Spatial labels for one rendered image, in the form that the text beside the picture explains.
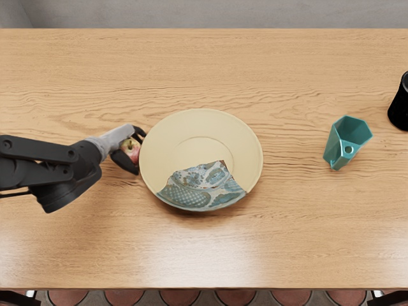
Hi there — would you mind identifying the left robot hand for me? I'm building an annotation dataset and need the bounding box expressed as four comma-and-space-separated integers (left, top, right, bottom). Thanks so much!
85, 123, 148, 176

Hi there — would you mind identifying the red green apple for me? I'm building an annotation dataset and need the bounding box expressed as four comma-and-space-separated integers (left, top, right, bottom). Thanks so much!
120, 138, 142, 166

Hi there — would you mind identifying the cream plate with blue pattern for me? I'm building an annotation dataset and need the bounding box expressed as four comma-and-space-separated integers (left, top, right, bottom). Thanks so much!
138, 108, 264, 212

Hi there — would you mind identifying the teal angular mug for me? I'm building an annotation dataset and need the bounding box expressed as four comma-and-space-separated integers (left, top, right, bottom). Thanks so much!
323, 115, 374, 171

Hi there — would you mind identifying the black cylindrical object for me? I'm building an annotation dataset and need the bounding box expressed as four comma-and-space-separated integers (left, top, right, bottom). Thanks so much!
387, 70, 408, 131

